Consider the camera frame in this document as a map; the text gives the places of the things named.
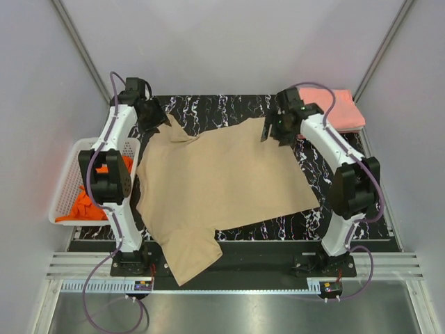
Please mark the right aluminium frame post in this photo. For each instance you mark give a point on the right aluminium frame post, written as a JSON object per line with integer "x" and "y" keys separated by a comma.
{"x": 389, "y": 37}

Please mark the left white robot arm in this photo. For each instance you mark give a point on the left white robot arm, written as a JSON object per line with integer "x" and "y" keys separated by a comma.
{"x": 106, "y": 178}

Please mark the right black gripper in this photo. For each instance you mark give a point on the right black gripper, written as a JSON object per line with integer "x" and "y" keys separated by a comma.
{"x": 283, "y": 140}

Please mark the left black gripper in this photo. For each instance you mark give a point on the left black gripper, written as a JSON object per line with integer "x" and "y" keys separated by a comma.
{"x": 160, "y": 119}

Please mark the white plastic laundry basket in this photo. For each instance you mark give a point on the white plastic laundry basket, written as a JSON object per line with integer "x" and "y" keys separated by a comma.
{"x": 68, "y": 188}

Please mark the aluminium frame post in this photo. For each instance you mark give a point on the aluminium frame post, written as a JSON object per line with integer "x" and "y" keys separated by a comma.
{"x": 389, "y": 37}
{"x": 79, "y": 45}

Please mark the folded pink t shirt stack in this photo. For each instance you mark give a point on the folded pink t shirt stack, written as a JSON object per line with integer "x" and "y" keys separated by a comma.
{"x": 345, "y": 116}

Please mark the left aluminium frame post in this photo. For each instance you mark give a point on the left aluminium frame post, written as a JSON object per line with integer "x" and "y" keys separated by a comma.
{"x": 79, "y": 45}

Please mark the white slotted cable duct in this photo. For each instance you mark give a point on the white slotted cable duct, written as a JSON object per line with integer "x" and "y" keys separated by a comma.
{"x": 136, "y": 287}

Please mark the beige t shirt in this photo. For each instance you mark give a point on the beige t shirt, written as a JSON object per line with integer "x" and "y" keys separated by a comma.
{"x": 193, "y": 186}

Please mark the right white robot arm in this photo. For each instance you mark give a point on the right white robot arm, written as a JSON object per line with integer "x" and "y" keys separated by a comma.
{"x": 355, "y": 187}

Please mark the orange t shirt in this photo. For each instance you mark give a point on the orange t shirt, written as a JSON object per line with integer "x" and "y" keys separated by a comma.
{"x": 83, "y": 210}

